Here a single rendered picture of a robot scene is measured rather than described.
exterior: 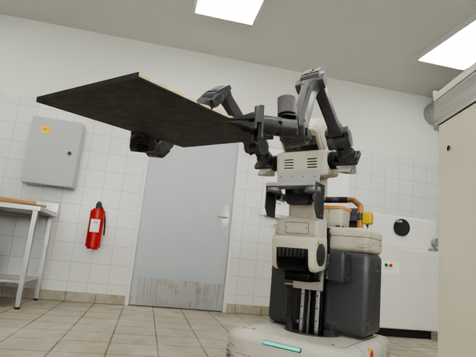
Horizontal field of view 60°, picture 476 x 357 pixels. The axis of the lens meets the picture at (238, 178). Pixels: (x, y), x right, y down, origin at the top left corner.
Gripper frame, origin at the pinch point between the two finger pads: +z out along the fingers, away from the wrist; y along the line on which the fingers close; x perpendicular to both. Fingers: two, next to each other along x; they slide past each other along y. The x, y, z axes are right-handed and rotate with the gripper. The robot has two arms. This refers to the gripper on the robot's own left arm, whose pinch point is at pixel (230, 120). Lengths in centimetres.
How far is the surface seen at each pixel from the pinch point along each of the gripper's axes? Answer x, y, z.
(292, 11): 242, -192, -93
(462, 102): -65, 13, -22
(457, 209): -66, 29, -21
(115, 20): 323, -197, 81
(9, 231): 353, 37, 163
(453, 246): -65, 34, -21
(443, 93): -60, 10, -23
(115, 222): 355, 19, 60
